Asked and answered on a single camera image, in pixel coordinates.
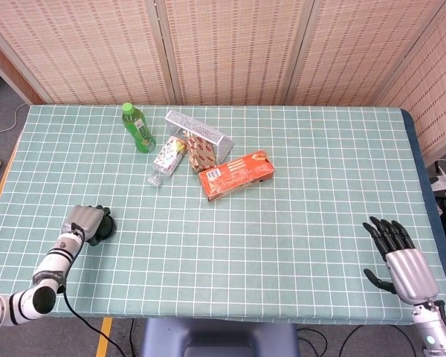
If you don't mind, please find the green tea bottle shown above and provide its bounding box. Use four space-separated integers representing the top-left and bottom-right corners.
121 103 157 154

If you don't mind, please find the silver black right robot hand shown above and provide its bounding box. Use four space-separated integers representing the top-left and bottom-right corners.
362 216 440 304

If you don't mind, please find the red-brown snack packet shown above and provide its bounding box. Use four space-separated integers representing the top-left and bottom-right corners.
184 130 216 175

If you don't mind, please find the white floor cable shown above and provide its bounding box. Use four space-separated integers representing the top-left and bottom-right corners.
0 102 29 134

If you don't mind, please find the clear bottle with printed label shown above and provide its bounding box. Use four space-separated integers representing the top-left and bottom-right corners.
147 135 189 188

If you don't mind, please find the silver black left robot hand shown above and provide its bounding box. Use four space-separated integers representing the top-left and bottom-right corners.
60 205 112 247

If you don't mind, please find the white perforated metal rack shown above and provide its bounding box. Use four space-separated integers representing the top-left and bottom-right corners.
164 109 234 164

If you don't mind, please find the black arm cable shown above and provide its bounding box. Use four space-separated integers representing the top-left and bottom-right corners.
59 222 135 357

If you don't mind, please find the yellow floor tape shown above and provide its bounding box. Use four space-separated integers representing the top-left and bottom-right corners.
95 318 113 357

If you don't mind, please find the bamboo folding screen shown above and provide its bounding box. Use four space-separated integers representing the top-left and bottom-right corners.
0 0 446 157

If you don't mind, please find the green checked tablecloth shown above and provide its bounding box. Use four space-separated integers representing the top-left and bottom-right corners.
0 104 446 327

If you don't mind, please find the orange cardboard box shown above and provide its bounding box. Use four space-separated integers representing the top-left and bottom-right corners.
198 149 276 203

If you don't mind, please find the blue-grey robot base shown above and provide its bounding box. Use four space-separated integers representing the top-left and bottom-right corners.
140 318 300 357

